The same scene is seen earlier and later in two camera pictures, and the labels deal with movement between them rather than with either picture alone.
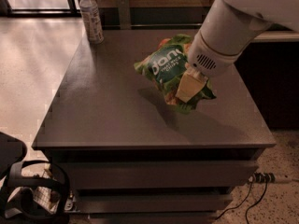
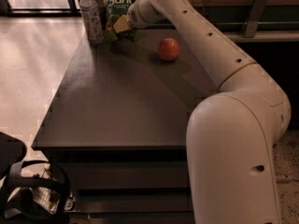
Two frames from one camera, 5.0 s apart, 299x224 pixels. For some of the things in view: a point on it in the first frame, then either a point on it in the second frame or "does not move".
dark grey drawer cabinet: x=128 y=157 does not move
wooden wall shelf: x=277 y=35 does not move
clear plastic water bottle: x=92 y=17 does not move
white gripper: x=207 y=57 to x=136 y=15
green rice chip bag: x=165 y=65 to x=117 y=5
